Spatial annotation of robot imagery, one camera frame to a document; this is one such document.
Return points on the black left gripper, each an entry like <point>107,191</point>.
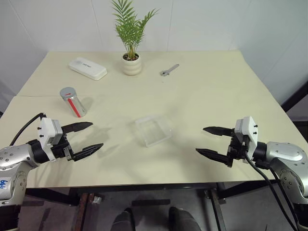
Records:
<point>60,149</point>

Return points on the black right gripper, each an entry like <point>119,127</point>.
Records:
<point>237,150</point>

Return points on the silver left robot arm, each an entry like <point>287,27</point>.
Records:
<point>14,156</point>

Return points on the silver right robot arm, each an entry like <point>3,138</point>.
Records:
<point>286,156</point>

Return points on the clear container with red stripe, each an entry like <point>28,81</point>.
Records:
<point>73,102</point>

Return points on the clear plastic container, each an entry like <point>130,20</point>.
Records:
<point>152,130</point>

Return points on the white rectangular case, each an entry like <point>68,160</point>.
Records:
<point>87,68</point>

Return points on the silver adjustable wrench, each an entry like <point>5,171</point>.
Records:
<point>169,70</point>

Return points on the green plant in white pot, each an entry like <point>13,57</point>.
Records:
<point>131,36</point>

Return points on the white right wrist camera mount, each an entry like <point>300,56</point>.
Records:
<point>247,131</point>

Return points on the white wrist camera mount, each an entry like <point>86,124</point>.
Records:
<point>247,131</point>
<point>47,132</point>

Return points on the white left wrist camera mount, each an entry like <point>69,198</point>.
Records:
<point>47,132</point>

